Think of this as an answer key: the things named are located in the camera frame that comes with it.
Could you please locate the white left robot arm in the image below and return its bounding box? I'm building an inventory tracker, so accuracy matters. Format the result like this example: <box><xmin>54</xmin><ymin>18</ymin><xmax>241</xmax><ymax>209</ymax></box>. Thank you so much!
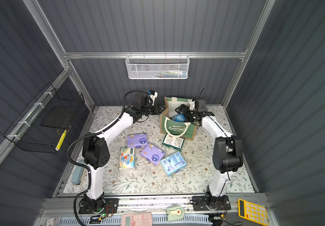
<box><xmin>82</xmin><ymin>90</ymin><xmax>164</xmax><ymax>200</ymax></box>

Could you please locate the white wire wall basket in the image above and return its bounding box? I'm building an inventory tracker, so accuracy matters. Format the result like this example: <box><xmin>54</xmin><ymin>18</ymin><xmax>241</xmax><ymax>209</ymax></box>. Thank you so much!
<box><xmin>125</xmin><ymin>55</ymin><xmax>190</xmax><ymax>80</ymax></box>

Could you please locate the green tape dispenser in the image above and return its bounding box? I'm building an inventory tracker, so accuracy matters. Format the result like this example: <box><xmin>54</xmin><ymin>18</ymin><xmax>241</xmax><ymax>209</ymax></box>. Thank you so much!
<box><xmin>166</xmin><ymin>205</ymin><xmax>185</xmax><ymax>222</ymax></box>

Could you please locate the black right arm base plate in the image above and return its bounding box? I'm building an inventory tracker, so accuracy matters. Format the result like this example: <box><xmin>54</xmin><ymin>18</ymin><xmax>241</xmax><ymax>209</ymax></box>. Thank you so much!
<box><xmin>189</xmin><ymin>195</ymin><xmax>231</xmax><ymax>211</ymax></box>

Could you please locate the yellow calculator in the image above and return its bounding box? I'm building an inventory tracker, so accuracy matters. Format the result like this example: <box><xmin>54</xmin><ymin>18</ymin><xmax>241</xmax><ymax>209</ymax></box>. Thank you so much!
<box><xmin>238</xmin><ymin>199</ymin><xmax>269</xmax><ymax>226</ymax></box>

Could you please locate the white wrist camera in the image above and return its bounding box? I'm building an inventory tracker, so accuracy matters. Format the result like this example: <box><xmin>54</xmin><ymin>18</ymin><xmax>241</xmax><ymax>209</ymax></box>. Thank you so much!
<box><xmin>147</xmin><ymin>90</ymin><xmax>158</xmax><ymax>105</ymax></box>
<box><xmin>188</xmin><ymin>99</ymin><xmax>195</xmax><ymax>111</ymax></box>

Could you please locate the light blue tissue pack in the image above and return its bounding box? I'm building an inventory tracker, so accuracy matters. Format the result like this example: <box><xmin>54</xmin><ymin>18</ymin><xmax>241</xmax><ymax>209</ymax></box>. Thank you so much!
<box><xmin>160</xmin><ymin>152</ymin><xmax>187</xmax><ymax>177</ymax></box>

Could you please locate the cartoon printed tissue pack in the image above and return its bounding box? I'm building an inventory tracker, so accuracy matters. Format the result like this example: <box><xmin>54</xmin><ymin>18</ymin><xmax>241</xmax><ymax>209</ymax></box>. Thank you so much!
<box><xmin>119</xmin><ymin>147</ymin><xmax>136</xmax><ymax>171</ymax></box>

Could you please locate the black wire wall basket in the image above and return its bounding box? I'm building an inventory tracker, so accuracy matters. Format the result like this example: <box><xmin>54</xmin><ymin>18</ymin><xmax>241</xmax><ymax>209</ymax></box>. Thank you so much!
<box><xmin>4</xmin><ymin>85</ymin><xmax>85</xmax><ymax>153</ymax></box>

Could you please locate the purple toy camera rear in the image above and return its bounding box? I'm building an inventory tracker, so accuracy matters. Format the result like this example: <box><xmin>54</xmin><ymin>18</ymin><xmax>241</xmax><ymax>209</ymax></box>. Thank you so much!
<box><xmin>127</xmin><ymin>133</ymin><xmax>148</xmax><ymax>149</ymax></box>

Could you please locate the teal stapler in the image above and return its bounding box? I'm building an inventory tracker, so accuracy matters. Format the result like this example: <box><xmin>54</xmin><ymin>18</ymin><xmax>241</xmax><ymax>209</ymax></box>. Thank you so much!
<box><xmin>71</xmin><ymin>166</ymin><xmax>85</xmax><ymax>186</ymax></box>

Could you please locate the purple toy camera front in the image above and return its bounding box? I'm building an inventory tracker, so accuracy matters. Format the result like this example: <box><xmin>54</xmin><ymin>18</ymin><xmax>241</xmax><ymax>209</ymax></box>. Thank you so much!
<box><xmin>140</xmin><ymin>143</ymin><xmax>166</xmax><ymax>166</ymax></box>

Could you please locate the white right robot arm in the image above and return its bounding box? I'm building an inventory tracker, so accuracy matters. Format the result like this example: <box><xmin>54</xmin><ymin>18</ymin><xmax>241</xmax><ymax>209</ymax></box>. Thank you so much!
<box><xmin>175</xmin><ymin>99</ymin><xmax>243</xmax><ymax>201</ymax></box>

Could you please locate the purple toy camera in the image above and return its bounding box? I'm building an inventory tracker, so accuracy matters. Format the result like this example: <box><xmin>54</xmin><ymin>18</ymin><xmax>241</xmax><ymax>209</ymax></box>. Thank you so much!
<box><xmin>127</xmin><ymin>133</ymin><xmax>148</xmax><ymax>149</ymax></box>
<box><xmin>140</xmin><ymin>143</ymin><xmax>166</xmax><ymax>166</ymax></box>

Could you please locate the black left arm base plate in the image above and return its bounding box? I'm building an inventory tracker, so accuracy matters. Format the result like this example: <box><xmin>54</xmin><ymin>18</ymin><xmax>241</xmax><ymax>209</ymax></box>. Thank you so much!
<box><xmin>78</xmin><ymin>197</ymin><xmax>119</xmax><ymax>214</ymax></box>

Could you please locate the floral table mat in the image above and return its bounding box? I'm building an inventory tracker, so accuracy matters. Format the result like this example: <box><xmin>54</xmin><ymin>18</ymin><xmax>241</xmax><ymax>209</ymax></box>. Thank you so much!
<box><xmin>59</xmin><ymin>105</ymin><xmax>255</xmax><ymax>194</ymax></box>

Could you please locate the green white box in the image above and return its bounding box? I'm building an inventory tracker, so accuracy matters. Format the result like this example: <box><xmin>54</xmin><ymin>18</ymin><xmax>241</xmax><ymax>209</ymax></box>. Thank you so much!
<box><xmin>162</xmin><ymin>134</ymin><xmax>185</xmax><ymax>151</ymax></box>

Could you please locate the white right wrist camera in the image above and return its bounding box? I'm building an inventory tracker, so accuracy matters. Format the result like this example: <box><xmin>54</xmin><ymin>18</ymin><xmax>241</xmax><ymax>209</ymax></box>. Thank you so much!
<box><xmin>188</xmin><ymin>99</ymin><xmax>195</xmax><ymax>111</ymax></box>

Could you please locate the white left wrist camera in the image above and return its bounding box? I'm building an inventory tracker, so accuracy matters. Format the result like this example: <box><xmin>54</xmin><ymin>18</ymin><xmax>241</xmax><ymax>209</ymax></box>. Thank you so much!
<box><xmin>147</xmin><ymin>90</ymin><xmax>158</xmax><ymax>105</ymax></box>

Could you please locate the pink calculator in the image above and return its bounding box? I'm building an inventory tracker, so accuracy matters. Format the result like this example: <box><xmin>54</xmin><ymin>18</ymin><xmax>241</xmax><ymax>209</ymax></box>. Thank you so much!
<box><xmin>121</xmin><ymin>213</ymin><xmax>153</xmax><ymax>226</ymax></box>

